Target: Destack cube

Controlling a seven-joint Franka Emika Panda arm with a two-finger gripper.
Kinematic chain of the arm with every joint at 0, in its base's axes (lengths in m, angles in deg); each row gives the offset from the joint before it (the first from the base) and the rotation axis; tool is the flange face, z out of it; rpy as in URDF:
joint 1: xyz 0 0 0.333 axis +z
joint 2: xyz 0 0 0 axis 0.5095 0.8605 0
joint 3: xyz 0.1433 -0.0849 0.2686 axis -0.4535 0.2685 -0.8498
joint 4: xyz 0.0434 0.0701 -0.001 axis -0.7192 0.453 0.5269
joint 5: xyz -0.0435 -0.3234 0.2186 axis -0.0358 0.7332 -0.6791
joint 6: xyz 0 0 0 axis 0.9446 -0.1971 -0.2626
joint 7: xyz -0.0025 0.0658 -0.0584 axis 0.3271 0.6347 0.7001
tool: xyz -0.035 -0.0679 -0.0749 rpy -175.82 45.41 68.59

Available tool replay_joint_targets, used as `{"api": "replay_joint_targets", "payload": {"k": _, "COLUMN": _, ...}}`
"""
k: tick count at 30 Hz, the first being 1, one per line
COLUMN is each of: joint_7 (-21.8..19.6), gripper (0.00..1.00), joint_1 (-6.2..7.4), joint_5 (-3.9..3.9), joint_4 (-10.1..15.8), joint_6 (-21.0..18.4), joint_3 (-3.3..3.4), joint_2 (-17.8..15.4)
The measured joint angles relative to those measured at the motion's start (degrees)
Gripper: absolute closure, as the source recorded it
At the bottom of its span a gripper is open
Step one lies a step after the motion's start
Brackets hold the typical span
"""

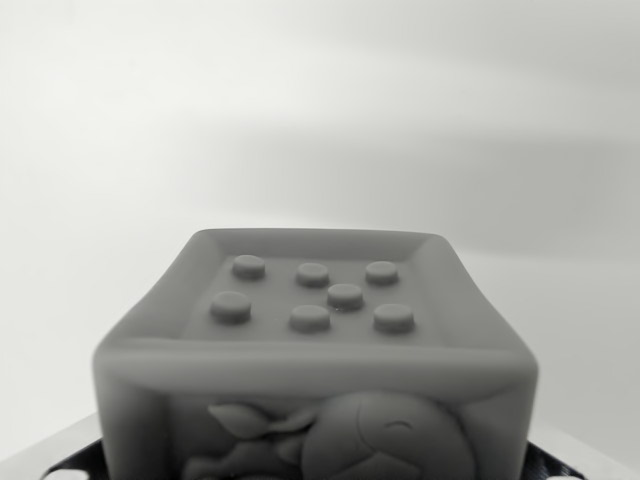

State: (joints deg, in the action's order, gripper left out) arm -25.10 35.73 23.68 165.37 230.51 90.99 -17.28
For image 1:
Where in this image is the black-padded silver gripper left finger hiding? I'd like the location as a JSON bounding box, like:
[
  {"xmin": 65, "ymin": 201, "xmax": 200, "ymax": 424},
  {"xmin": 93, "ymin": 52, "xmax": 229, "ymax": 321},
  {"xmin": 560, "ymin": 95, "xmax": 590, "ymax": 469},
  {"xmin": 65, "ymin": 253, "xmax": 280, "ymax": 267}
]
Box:
[{"xmin": 0, "ymin": 412, "xmax": 104, "ymax": 480}]

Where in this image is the black-padded silver gripper right finger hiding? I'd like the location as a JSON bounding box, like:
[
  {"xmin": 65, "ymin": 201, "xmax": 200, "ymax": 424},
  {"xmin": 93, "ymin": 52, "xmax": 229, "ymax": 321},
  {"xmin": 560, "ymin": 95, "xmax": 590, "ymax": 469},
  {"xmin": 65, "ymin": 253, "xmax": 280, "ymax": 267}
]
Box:
[{"xmin": 526, "ymin": 417, "xmax": 640, "ymax": 480}]

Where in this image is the grey rubber embossed cube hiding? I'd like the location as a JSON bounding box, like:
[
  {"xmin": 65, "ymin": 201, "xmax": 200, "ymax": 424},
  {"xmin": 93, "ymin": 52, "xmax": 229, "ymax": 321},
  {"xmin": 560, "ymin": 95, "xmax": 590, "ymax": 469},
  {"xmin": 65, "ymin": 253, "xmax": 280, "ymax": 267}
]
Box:
[{"xmin": 91, "ymin": 227, "xmax": 540, "ymax": 480}]

